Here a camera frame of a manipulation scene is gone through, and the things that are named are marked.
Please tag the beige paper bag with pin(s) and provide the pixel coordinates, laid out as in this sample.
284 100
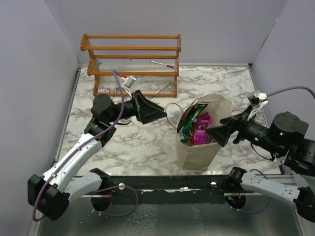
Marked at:
199 157

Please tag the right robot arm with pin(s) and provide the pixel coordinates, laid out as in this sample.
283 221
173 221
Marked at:
284 138

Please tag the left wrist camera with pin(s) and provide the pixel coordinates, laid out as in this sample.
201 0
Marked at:
128 83

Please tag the green snack bag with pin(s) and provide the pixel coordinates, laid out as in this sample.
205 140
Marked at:
192 116

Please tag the green capped white marker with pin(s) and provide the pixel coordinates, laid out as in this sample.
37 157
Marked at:
167 84

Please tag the small clear plastic cup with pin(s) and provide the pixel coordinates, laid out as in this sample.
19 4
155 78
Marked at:
176 115

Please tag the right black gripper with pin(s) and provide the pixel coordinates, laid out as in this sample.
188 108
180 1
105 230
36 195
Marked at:
220 133

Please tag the pink capped white marker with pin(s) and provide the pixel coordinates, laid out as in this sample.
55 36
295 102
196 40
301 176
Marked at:
162 64

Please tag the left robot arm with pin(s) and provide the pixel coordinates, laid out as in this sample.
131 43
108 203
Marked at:
52 192

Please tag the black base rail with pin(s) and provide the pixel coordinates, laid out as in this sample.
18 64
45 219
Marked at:
162 190

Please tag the wooden two-tier shelf rack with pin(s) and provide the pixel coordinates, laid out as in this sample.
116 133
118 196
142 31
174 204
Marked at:
131 55

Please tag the red white matchbox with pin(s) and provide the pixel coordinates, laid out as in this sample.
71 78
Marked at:
104 90

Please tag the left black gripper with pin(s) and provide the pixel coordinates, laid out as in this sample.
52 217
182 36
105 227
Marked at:
148 111

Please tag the purple snack bag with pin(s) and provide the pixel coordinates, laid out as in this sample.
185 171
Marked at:
202 123

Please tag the red Doritos bag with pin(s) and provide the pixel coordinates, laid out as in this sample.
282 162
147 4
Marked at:
188 132

